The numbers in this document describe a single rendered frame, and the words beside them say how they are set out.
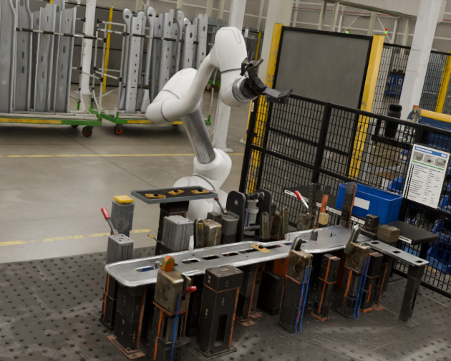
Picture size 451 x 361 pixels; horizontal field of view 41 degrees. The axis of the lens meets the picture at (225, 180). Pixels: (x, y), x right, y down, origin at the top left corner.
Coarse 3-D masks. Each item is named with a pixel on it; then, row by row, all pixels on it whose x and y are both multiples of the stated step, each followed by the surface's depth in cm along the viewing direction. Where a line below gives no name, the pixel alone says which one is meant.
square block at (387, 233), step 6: (384, 228) 289; (390, 228) 289; (396, 228) 291; (378, 234) 292; (384, 234) 289; (390, 234) 287; (396, 234) 289; (378, 240) 292; (384, 240) 289; (390, 240) 287; (396, 240) 291; (390, 258) 292; (390, 264) 294; (390, 270) 296; (384, 276) 294; (384, 282) 295; (384, 288) 297; (384, 294) 299
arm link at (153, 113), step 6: (162, 90) 267; (162, 96) 263; (168, 96) 262; (174, 96) 263; (156, 102) 262; (162, 102) 258; (150, 108) 263; (156, 108) 259; (150, 114) 263; (156, 114) 259; (150, 120) 267; (156, 120) 262; (162, 120) 259
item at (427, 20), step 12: (432, 0) 638; (420, 12) 650; (432, 12) 643; (420, 24) 651; (432, 24) 648; (420, 36) 651; (432, 36) 654; (420, 48) 652; (408, 60) 665; (420, 60) 653; (408, 72) 665; (420, 72) 659; (408, 84) 666; (420, 84) 665; (408, 96) 666; (420, 96) 671; (408, 108) 667
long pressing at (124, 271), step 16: (288, 240) 269; (304, 240) 273; (320, 240) 276; (336, 240) 279; (368, 240) 286; (160, 256) 229; (176, 256) 232; (192, 256) 234; (208, 256) 237; (224, 256) 239; (240, 256) 241; (256, 256) 244; (272, 256) 247; (112, 272) 210; (128, 272) 211; (144, 272) 213; (192, 272) 220
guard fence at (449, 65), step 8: (272, 40) 550; (400, 48) 656; (408, 48) 661; (440, 56) 702; (448, 56) 712; (432, 64) 697; (448, 64) 713; (432, 72) 702; (448, 72) 714; (400, 80) 671; (448, 80) 719; (400, 88) 674; (440, 88) 722; (376, 96) 655; (392, 96) 671; (440, 96) 723; (424, 104) 708; (440, 104) 723; (384, 112) 671; (440, 112) 727; (376, 120) 666; (376, 176) 693; (248, 192) 586
